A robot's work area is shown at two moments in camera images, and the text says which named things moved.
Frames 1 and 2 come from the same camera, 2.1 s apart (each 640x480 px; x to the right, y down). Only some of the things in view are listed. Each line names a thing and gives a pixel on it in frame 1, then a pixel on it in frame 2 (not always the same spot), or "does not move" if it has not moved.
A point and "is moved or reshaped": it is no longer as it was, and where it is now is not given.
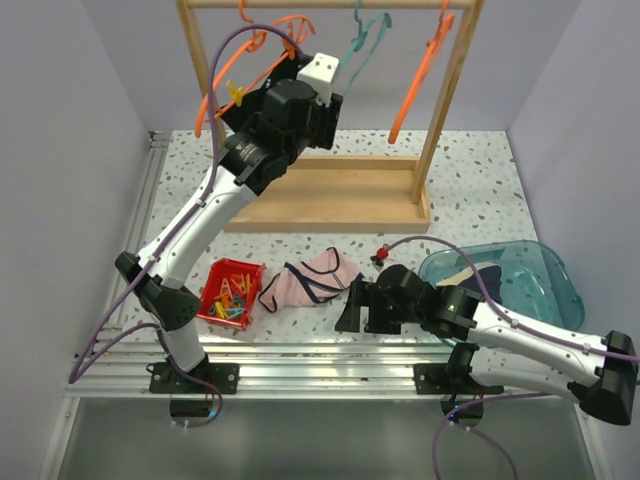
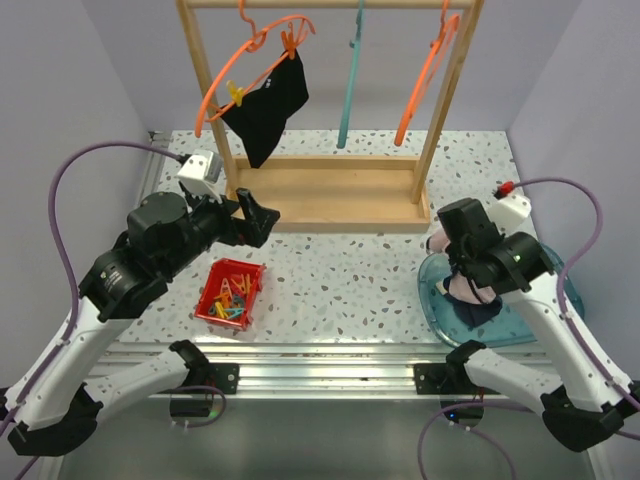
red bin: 230,293 does not move
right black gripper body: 383,317 -> 461,259
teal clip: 238,310 does not move
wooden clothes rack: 348,194 does not move
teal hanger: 358,39 is moved or reshaped
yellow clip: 237,93 does not move
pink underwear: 311,282 -> 460,287
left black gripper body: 323,121 -> 210,222
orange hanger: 445,25 is moved or reshaped
